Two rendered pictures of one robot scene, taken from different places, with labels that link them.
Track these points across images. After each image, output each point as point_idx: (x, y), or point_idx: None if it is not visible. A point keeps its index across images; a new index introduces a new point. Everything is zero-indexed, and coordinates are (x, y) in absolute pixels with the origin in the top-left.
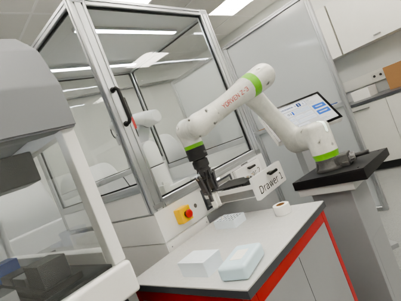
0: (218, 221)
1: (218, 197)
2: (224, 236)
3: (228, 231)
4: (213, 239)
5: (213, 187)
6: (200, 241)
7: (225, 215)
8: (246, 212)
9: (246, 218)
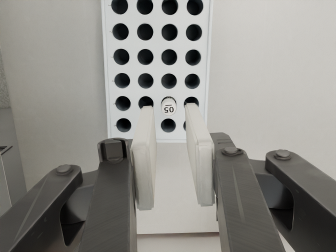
0: (183, 127)
1: (150, 127)
2: (301, 2)
3: (240, 21)
4: (311, 61)
5: (131, 188)
6: (314, 133)
7: (116, 122)
8: (12, 66)
9: (89, 7)
